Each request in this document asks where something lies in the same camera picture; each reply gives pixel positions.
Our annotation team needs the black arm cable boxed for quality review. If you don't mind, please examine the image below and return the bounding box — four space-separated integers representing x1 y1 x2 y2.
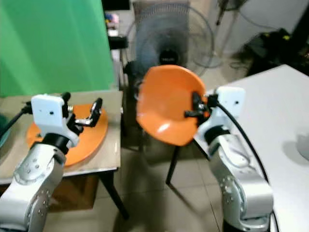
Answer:
0 106 33 139
209 96 280 232

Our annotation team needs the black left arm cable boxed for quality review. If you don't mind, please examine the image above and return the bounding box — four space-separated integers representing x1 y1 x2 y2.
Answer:
0 106 33 139

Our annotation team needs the green backdrop screen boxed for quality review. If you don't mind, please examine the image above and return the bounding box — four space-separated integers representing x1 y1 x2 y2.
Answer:
0 0 122 98

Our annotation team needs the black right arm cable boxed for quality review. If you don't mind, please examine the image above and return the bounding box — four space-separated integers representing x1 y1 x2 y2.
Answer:
209 96 280 232

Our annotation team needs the deep orange plastic plate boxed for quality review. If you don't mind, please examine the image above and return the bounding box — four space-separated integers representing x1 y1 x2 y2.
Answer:
136 65 208 147

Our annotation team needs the white table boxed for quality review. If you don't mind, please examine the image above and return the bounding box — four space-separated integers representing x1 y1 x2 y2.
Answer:
166 64 309 232

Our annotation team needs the black tripod stand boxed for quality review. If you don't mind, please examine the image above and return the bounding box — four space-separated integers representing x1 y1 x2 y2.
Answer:
215 0 248 27

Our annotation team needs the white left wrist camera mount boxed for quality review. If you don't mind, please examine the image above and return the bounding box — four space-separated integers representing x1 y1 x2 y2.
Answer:
30 94 79 146

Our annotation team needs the wooden table with black legs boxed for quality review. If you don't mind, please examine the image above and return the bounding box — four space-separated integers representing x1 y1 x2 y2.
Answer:
0 90 130 221

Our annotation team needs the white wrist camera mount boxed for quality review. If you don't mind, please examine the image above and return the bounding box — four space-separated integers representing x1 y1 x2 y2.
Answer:
196 86 246 142
30 94 79 146

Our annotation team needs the grey standing fan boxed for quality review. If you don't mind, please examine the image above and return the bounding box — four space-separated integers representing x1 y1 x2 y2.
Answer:
125 6 216 97

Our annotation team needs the flat orange plastic plate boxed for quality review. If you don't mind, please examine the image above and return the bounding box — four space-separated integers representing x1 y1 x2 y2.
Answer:
26 102 109 168

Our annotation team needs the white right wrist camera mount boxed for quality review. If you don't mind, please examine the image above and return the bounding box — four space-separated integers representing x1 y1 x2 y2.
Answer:
196 86 246 142

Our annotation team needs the black bag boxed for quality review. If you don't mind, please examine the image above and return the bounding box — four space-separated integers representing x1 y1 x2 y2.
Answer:
243 27 309 77

